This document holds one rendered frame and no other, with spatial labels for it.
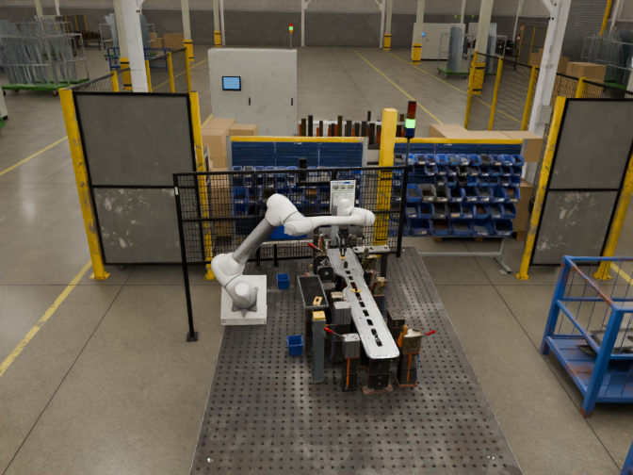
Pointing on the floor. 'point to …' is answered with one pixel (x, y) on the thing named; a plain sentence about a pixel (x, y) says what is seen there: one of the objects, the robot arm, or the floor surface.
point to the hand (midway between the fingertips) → (342, 251)
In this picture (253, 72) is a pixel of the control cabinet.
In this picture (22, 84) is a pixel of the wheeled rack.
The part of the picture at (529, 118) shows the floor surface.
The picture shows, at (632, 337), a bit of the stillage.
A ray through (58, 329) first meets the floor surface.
